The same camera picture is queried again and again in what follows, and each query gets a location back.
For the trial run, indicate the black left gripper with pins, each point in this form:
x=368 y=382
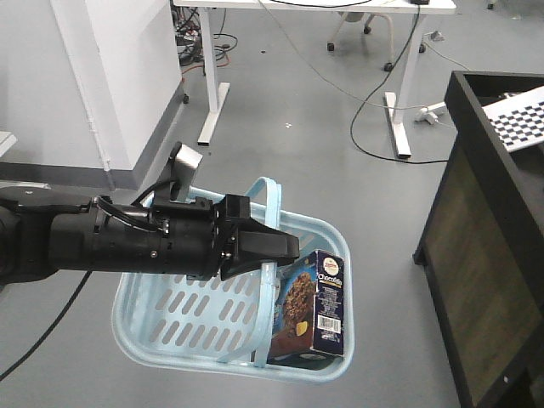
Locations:
x=201 y=239

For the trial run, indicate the light blue plastic basket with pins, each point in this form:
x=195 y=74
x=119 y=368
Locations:
x=171 y=322

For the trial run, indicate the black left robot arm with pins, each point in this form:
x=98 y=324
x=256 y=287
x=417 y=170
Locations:
x=44 y=231

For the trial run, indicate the white standing desk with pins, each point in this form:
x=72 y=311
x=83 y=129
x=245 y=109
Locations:
x=394 y=103

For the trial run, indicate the white partition cabinet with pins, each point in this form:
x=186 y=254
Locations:
x=89 y=90

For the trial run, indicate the large wooden black-framed cabinet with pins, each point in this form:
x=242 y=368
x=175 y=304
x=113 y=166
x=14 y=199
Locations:
x=482 y=250

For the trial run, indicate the white office chair base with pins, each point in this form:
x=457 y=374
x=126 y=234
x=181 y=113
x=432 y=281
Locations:
x=372 y=52

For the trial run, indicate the checkerboard calibration board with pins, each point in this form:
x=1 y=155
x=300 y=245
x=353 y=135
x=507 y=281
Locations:
x=518 y=120

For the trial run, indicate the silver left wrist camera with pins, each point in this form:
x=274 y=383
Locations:
x=178 y=174

